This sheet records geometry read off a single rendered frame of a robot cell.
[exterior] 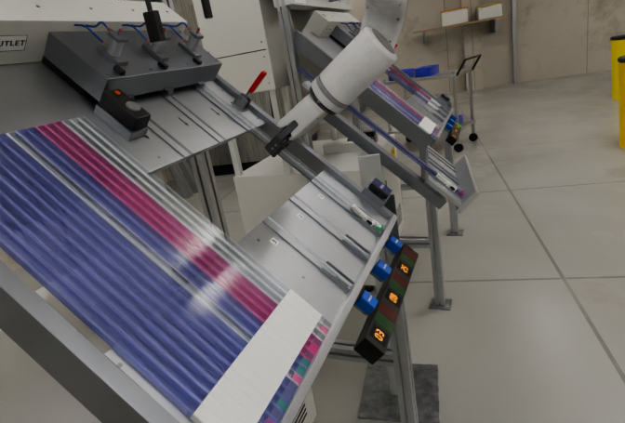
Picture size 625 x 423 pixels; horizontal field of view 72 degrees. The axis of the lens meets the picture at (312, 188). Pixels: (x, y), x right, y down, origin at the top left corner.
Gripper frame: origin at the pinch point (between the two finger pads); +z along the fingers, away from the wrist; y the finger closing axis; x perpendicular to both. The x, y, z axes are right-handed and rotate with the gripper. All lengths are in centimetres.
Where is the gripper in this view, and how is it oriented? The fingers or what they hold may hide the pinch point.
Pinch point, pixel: (277, 145)
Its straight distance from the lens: 95.1
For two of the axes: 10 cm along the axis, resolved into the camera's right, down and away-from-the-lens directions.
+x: 6.5, 7.6, 0.1
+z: -6.6, 5.6, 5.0
